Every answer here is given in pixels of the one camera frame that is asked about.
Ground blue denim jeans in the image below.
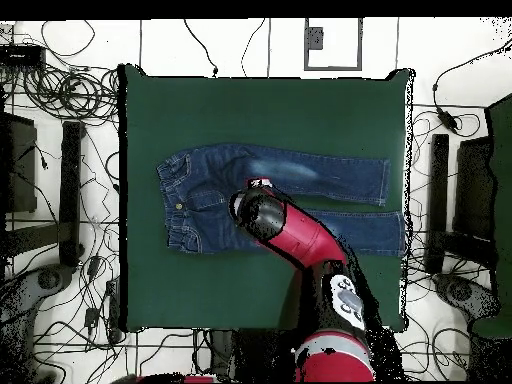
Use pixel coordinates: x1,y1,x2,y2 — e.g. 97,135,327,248
155,142,408,257

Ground black flat box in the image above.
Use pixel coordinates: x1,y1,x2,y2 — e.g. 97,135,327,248
453,135,495,241
0,113,38,214

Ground dark green tablecloth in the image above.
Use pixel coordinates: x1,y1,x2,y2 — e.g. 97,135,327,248
118,63,415,333

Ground small grey square plate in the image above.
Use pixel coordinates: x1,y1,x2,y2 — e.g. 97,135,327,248
305,26,324,51

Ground black stand base bars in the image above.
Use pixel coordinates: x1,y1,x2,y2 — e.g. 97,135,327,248
3,120,86,268
424,133,497,275

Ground green cloth on neighbouring table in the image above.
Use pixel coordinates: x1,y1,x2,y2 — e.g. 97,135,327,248
469,93,512,340

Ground black power strip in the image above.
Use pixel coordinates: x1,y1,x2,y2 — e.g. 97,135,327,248
0,44,47,69

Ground black cable with plug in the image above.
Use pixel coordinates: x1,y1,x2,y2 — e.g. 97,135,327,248
182,18,220,78

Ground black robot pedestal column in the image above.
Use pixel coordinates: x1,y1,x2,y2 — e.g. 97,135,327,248
208,328,299,383

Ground coiled black cable bundle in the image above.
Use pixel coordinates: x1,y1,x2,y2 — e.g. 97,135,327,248
21,65,121,121

